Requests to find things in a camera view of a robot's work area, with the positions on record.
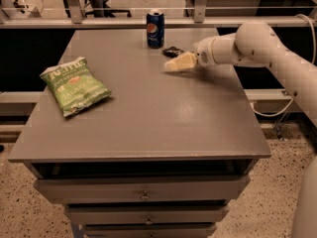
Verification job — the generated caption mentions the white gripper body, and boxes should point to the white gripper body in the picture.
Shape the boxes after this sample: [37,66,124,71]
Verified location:
[194,37,216,67]

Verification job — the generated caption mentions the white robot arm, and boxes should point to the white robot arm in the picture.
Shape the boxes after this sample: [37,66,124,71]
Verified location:
[164,21,317,238]

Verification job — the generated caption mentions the top grey drawer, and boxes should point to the top grey drawer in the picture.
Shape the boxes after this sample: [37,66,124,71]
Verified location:
[34,175,250,204]

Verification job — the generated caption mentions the grey drawer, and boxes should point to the grey drawer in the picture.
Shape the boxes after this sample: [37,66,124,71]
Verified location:
[34,175,250,204]
[65,204,229,225]
[84,223,216,238]

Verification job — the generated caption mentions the middle grey drawer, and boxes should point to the middle grey drawer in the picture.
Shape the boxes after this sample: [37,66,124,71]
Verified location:
[65,204,229,225]

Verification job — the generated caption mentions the grey drawer cabinet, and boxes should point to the grey drawer cabinet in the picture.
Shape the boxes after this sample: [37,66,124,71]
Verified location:
[7,28,272,238]

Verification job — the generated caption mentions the blue pepsi can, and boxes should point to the blue pepsi can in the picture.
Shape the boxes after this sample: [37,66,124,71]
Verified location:
[147,9,164,49]

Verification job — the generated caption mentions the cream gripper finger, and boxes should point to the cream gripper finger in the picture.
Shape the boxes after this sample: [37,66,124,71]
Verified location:
[164,52,197,72]

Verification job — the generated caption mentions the bottom grey drawer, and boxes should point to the bottom grey drawer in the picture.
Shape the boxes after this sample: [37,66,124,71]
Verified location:
[84,223,216,238]

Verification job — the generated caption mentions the green jalapeno chip bag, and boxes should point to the green jalapeno chip bag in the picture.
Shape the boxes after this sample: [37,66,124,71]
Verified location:
[40,57,111,118]

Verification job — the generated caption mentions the metal railing frame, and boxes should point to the metal railing frame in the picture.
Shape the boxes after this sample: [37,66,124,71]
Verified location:
[1,0,317,29]

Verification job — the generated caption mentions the black rxbar chocolate bar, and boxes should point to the black rxbar chocolate bar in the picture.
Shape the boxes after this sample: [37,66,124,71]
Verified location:
[161,47,184,58]

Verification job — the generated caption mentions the white cable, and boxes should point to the white cable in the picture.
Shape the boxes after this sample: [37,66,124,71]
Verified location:
[251,13,317,118]

